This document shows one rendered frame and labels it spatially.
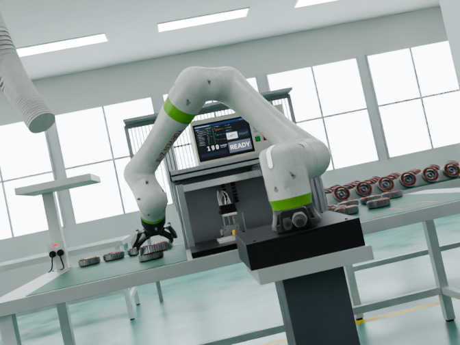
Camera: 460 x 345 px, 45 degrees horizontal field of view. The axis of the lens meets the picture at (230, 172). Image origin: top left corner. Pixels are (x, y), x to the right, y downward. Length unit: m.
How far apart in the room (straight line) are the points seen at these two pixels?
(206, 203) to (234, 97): 0.87
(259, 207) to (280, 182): 1.06
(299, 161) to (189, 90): 0.43
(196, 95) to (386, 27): 8.21
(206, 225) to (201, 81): 1.01
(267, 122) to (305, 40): 7.61
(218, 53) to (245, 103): 7.27
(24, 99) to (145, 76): 5.82
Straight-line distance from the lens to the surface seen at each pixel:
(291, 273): 1.52
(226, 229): 2.51
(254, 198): 2.65
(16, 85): 3.37
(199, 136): 2.53
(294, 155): 1.61
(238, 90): 1.89
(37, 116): 3.23
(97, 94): 9.03
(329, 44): 9.49
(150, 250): 2.25
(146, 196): 1.95
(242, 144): 2.54
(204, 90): 1.79
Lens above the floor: 0.96
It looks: 2 degrees up
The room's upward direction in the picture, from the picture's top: 12 degrees counter-clockwise
